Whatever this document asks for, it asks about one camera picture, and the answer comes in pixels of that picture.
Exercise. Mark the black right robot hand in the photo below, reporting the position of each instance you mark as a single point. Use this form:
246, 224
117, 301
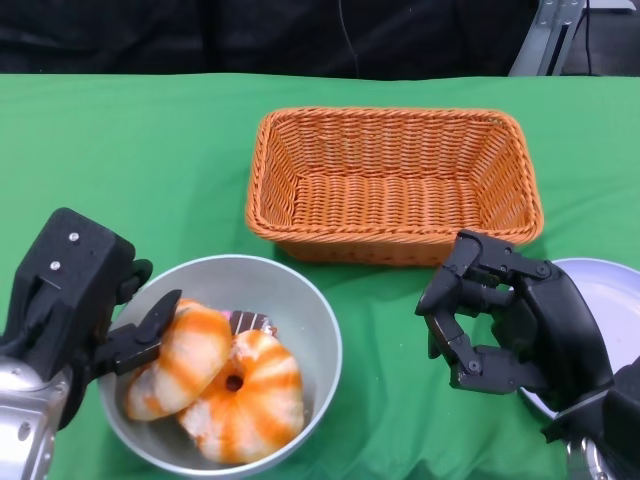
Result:
555, 325

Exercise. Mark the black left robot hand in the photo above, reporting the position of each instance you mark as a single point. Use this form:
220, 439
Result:
130, 345

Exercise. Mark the grey bowl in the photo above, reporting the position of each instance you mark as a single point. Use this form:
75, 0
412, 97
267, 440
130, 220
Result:
280, 300

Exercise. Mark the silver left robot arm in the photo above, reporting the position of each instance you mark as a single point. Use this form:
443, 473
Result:
25, 425

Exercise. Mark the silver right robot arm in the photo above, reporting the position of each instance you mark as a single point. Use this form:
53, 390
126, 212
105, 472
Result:
625, 400

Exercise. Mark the lavender plate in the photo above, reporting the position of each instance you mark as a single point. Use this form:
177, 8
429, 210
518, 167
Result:
615, 300

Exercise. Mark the pink and chocolate cake slice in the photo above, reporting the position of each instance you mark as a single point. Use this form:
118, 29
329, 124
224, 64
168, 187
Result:
247, 320

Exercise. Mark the orange wicker basket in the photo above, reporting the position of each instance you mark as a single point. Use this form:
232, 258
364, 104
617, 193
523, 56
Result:
380, 210

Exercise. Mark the green tablecloth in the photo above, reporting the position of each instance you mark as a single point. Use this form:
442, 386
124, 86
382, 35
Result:
125, 150

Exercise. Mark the grey metal stand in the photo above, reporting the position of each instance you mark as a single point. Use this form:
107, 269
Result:
537, 45

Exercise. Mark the black backdrop curtain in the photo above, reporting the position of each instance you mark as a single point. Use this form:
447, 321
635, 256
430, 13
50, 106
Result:
150, 35

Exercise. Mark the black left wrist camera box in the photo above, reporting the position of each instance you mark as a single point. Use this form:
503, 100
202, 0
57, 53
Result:
65, 280

